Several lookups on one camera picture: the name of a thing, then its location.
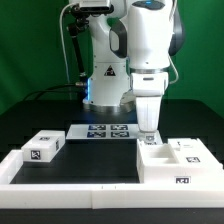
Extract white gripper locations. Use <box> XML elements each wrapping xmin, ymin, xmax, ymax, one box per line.
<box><xmin>131</xmin><ymin>72</ymin><xmax>168</xmax><ymax>133</ymax></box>

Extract white cabinet body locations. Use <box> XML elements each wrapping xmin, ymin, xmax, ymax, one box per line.
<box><xmin>136</xmin><ymin>138</ymin><xmax>224</xmax><ymax>185</ymax></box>

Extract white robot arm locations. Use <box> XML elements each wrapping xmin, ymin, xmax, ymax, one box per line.
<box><xmin>79</xmin><ymin>0</ymin><xmax>183</xmax><ymax>133</ymax></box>

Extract white cabinet top box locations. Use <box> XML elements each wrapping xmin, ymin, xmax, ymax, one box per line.
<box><xmin>21</xmin><ymin>130</ymin><xmax>65</xmax><ymax>162</ymax></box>

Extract white base tag plate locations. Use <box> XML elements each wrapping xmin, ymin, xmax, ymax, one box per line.
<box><xmin>66</xmin><ymin>124</ymin><xmax>139</xmax><ymax>140</ymax></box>

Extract white U-shaped obstacle fence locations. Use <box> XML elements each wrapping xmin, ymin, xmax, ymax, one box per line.
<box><xmin>0</xmin><ymin>150</ymin><xmax>224</xmax><ymax>209</ymax></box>

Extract white cable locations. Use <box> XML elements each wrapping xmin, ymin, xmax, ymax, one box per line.
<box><xmin>58</xmin><ymin>2</ymin><xmax>81</xmax><ymax>84</ymax></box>

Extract black cables on table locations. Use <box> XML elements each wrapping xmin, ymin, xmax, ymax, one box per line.
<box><xmin>22</xmin><ymin>83</ymin><xmax>84</xmax><ymax>102</ymax></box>

